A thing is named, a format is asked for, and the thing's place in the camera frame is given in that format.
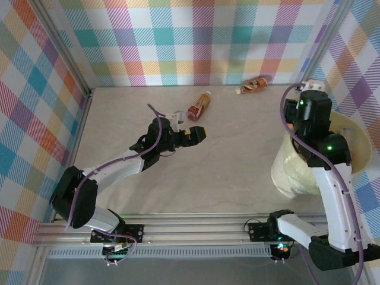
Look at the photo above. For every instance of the red tea bottle white cap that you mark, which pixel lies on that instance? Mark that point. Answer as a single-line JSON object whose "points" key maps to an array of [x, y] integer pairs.
{"points": [[199, 104]]}

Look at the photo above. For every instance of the brown orange label bottle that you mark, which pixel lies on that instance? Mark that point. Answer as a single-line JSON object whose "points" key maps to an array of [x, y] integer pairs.
{"points": [[255, 84]]}

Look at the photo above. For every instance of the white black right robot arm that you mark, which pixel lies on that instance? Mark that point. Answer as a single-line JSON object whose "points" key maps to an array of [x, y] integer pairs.
{"points": [[338, 202]]}

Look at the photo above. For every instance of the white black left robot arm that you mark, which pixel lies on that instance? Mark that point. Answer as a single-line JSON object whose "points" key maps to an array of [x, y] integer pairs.
{"points": [[118, 167]]}

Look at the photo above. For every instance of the pale yellow round bin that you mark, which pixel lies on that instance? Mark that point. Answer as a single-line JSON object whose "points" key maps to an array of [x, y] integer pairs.
{"points": [[285, 178]]}

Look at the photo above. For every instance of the green terminal circuit board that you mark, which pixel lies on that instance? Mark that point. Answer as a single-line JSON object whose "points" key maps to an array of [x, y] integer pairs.
{"points": [[117, 254]]}

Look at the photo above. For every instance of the circuit board with lit LED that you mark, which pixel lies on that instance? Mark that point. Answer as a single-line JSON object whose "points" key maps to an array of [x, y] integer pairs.
{"points": [[282, 250]]}

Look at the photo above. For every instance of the aluminium side rail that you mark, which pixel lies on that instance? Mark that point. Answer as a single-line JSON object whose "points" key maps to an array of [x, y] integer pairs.
{"points": [[79, 130], [297, 88]]}

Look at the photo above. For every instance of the aluminium frame post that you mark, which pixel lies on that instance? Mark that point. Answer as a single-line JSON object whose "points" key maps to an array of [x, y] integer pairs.
{"points": [[66, 50], [322, 44]]}

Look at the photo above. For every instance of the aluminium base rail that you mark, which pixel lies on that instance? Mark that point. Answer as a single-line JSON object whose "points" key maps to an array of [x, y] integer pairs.
{"points": [[193, 231]]}

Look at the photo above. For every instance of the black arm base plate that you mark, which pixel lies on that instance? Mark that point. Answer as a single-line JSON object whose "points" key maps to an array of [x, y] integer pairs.
{"points": [[256, 231], [133, 230]]}

